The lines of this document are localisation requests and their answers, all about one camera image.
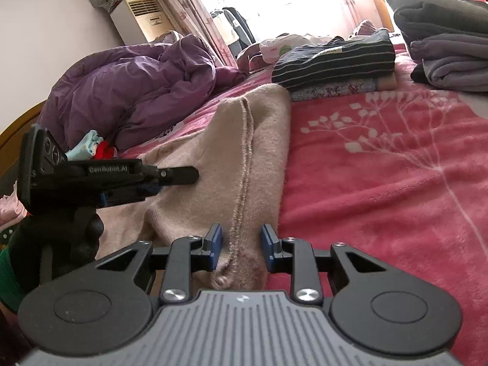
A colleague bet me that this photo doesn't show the hanging dark clothes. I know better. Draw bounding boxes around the hanging dark clothes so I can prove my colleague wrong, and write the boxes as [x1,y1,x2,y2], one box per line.
[223,7,256,49]

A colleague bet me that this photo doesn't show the dark striped folded garment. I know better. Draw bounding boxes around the dark striped folded garment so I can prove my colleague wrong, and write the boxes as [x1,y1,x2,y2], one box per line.
[271,29,395,91]

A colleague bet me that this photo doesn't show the pink floral bed blanket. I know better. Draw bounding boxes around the pink floral bed blanket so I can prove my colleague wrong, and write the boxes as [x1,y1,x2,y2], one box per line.
[114,45,488,366]

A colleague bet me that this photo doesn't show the teal cartoon folded garment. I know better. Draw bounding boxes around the teal cartoon folded garment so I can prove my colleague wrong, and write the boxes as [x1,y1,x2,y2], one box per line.
[65,130,103,161]

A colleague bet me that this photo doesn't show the wooden headboard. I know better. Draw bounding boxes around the wooden headboard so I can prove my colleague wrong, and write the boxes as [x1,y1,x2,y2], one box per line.
[0,102,45,175]

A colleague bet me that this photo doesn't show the purple duvet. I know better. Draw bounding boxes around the purple duvet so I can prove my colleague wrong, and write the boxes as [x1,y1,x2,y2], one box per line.
[37,35,247,151]

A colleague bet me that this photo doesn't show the white standing air conditioner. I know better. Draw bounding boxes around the white standing air conditioner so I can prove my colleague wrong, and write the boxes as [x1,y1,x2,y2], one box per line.
[110,0,174,45]

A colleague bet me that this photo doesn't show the black gloved left hand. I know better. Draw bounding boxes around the black gloved left hand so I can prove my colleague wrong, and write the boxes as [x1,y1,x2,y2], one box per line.
[1,209,104,313]

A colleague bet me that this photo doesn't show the red folded garment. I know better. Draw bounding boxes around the red folded garment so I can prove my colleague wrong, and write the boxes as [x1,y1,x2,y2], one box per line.
[93,141,117,160]

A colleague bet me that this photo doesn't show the pink patterned curtain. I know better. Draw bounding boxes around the pink patterned curtain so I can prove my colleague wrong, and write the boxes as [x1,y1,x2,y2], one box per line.
[157,0,237,68]

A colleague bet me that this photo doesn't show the pink folded clothes pile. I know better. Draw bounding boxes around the pink folded clothes pile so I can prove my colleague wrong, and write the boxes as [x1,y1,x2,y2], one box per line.
[0,183,27,231]

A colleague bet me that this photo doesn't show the floral light folded garment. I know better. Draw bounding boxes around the floral light folded garment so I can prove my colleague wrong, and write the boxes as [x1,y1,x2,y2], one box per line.
[290,74,396,102]

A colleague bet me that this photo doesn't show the grey folded clothes stack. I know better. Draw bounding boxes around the grey folded clothes stack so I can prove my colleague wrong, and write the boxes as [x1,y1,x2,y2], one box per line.
[386,0,487,93]

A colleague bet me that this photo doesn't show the white printed crumpled garment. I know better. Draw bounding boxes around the white printed crumpled garment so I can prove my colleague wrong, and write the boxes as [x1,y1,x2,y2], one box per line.
[259,34,332,64]

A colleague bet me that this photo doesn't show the beige knit sweater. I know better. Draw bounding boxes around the beige knit sweater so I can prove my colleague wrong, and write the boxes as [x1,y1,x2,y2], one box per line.
[97,84,291,290]

